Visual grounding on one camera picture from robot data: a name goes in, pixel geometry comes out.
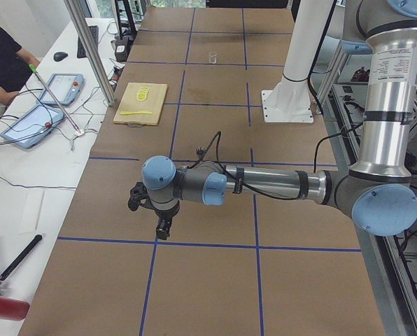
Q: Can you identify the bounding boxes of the black keyboard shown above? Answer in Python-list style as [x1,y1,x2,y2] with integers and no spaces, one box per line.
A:
[76,24,100,60]

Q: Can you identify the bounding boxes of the teach pendant tablet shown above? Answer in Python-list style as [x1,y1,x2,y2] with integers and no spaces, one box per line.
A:
[46,73,84,106]
[0,104,65,149]

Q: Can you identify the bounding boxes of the far teach pendant tablet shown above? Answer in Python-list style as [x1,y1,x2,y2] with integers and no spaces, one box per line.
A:
[46,73,84,106]

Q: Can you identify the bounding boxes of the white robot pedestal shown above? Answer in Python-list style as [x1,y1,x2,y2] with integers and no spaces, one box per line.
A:
[262,0,336,123]

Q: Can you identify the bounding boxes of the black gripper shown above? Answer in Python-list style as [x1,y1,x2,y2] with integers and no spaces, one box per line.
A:
[154,199,180,240]

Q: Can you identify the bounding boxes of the person in black shirt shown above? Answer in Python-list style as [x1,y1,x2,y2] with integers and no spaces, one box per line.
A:
[0,27,40,106]

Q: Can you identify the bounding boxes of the metal rod green tip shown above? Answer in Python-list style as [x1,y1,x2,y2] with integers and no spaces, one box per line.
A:
[29,64,85,137]

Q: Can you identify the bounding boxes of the wooden cutting board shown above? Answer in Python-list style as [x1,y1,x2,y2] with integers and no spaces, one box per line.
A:
[113,83,168,126]

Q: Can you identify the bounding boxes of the black box with label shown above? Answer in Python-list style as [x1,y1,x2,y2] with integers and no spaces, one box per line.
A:
[115,36,132,62]

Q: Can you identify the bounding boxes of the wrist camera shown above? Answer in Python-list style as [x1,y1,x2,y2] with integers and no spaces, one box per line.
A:
[127,181,155,211]

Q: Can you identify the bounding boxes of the small glass beaker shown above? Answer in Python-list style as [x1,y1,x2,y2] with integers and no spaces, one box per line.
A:
[208,51,218,64]

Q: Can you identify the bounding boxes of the steel jigger measuring cup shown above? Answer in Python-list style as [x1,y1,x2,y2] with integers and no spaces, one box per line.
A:
[196,147,206,156]

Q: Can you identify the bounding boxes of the near teach pendant tablet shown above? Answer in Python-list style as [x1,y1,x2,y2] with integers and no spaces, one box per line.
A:
[0,104,65,149]

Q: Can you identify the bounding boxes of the aluminium frame post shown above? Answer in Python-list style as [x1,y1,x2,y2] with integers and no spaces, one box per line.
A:
[64,0,115,106]

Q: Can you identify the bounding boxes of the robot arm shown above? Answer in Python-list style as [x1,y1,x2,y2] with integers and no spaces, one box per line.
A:
[128,1,417,239]

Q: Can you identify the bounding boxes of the black computer mouse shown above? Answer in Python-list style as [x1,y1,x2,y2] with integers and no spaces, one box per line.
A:
[53,51,69,62]

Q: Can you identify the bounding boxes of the red cylinder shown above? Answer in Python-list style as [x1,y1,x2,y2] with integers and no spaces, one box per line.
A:
[0,296,30,321]

